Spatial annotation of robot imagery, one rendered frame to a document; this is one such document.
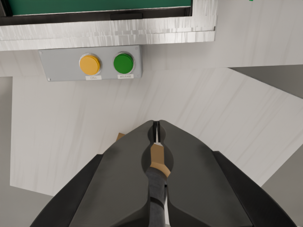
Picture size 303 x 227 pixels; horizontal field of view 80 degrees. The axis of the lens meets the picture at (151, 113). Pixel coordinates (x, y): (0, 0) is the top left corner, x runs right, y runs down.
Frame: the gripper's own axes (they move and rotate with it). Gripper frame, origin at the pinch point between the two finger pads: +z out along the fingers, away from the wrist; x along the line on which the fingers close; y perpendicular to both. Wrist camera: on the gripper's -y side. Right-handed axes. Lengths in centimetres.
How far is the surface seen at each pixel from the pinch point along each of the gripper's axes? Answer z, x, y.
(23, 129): 37, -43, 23
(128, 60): 26.1, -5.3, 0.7
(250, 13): 37.2, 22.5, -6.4
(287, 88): 123, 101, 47
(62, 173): 37, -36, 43
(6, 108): 123, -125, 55
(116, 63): 26.1, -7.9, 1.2
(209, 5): 27.2, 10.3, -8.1
